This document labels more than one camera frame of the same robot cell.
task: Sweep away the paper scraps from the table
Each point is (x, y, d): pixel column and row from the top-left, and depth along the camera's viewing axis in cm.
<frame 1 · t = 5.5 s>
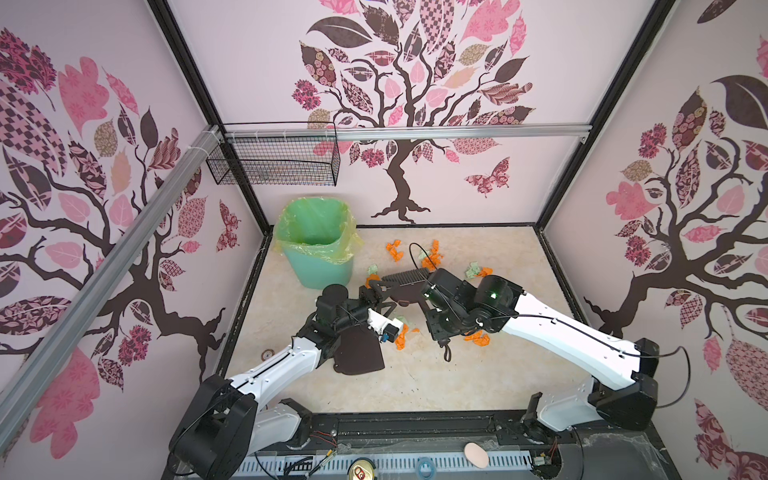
left hand: (393, 288, 78), fingers open
right hand: (430, 324, 71), fingers open
dark brown dustpan: (358, 351, 89), on the table
green trash bin: (315, 275, 102), point 5 cm above the table
yellow-green bin liner bag: (318, 228, 105), point 13 cm above the table
orange paper scrap back left: (392, 248, 116), on the table
orange green scrap back centre: (434, 256, 112), on the table
orange green scrap centre: (400, 340, 90), on the table
orange scrap right front: (479, 338, 90), point 2 cm above the table

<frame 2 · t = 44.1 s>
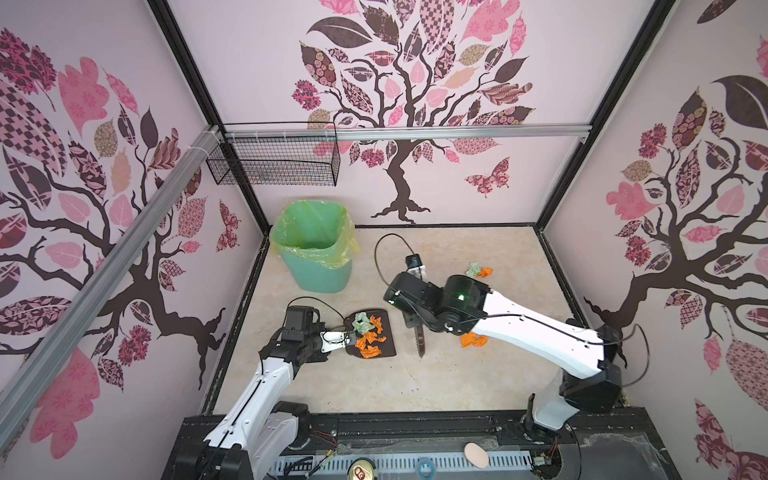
left hand: (324, 334, 85), fingers closed
right hand: (414, 300, 70), fingers closed
dark brown dustpan: (386, 347, 87), point 3 cm above the table
orange paper scrap back left: (369, 351, 84), point 6 cm above the table
orange green scrap back centre: (362, 323, 90), point 5 cm above the table
orange green scrap centre: (377, 323, 90), point 5 cm above the table
the other named things where they were.

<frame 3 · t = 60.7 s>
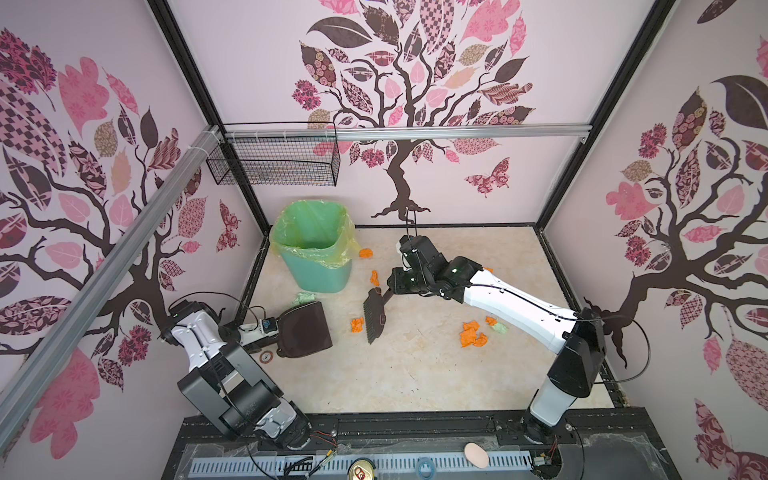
left hand: (247, 344, 80), fingers open
right hand: (388, 277, 78), fingers closed
dark brown dustpan: (302, 318, 90), point 6 cm above the table
orange paper scrap back left: (366, 253, 112), point 2 cm above the table
orange green scrap back centre: (303, 298, 98), point 3 cm above the table
orange green scrap centre: (374, 278, 105), point 2 cm above the table
orange green scrap near bin: (357, 325, 94), on the table
the other named things where they were.

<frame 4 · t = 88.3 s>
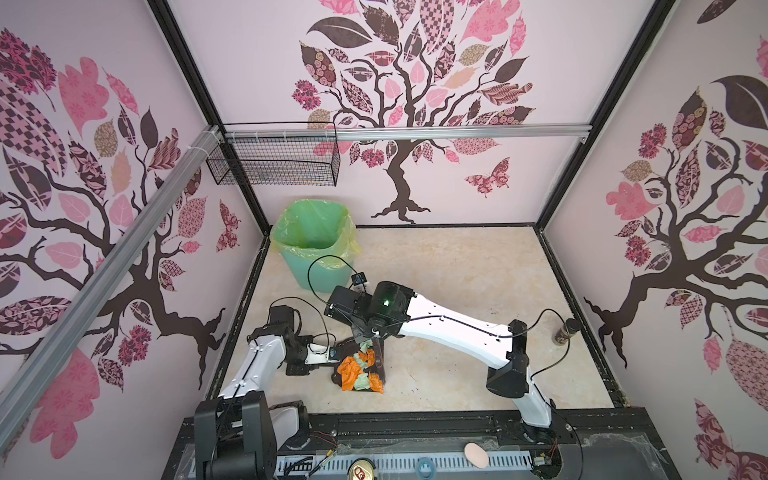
left hand: (309, 358, 85), fingers closed
right hand: (365, 321, 72), fingers closed
orange scrap right front: (349, 370, 83), point 3 cm above the table
green orange scrap back right: (362, 381, 81), point 3 cm above the table
small dark spice bottle: (565, 331, 85), point 8 cm above the table
